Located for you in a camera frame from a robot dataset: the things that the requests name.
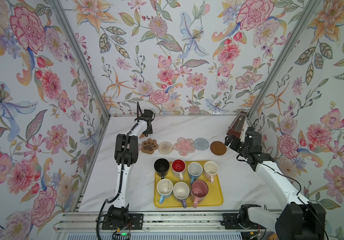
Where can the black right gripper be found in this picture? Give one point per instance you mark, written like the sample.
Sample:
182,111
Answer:
237,141

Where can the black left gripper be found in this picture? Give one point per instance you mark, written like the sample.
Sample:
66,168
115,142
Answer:
149,130

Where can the cork paw print coaster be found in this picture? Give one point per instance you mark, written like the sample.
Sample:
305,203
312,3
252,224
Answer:
149,146

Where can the brown wooden round coaster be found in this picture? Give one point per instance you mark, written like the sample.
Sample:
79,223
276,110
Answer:
218,148

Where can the white embroidered round coaster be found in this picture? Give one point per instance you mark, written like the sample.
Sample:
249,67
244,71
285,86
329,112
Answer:
165,148

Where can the cream mug pink handle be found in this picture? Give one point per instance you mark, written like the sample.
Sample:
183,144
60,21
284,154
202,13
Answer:
210,171

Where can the pink flower coaster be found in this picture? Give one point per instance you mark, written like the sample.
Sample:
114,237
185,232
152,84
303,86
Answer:
184,146

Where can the grey round coaster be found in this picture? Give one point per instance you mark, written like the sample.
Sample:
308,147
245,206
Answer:
201,144

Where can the black mug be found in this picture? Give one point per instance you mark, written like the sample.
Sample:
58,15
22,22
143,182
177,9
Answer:
162,167

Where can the white mug light-blue handle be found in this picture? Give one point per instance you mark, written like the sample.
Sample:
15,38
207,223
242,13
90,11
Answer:
165,189

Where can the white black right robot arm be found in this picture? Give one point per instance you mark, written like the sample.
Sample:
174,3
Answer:
300,219

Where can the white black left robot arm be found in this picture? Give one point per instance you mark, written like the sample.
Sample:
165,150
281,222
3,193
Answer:
115,212

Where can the brown wooden metronome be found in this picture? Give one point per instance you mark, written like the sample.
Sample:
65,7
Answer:
237,125

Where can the red interior white mug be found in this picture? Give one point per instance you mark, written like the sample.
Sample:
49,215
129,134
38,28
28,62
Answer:
178,169

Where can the yellow tray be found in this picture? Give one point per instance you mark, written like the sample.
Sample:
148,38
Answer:
214,197

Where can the white mug blue handle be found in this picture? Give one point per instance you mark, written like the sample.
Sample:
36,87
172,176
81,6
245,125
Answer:
195,170

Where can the white mug purple handle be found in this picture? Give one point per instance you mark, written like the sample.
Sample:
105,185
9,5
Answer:
181,192

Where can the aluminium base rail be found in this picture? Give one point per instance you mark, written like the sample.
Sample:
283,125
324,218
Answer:
175,221

